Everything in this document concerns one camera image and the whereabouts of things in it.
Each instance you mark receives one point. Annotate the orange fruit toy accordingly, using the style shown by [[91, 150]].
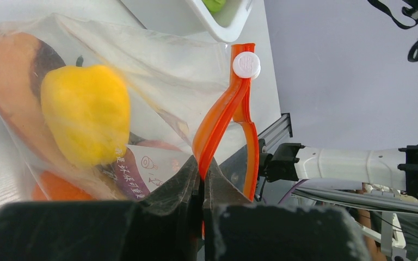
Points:
[[52, 187]]

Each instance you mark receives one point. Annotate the clear zip bag orange zipper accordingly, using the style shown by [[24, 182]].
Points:
[[185, 92]]

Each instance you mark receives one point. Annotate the purple eggplant toy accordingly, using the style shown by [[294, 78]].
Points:
[[125, 174]]

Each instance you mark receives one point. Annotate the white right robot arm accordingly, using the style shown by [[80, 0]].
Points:
[[395, 168]]

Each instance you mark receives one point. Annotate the yellow bell pepper toy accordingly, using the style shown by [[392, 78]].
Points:
[[87, 110]]

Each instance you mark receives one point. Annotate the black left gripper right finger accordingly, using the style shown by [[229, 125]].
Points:
[[237, 229]]

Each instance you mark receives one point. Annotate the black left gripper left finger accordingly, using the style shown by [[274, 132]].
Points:
[[163, 226]]

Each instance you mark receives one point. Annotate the aluminium table frame rail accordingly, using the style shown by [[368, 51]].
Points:
[[234, 168]]

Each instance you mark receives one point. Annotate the white plastic food bin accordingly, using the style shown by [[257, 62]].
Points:
[[225, 25]]

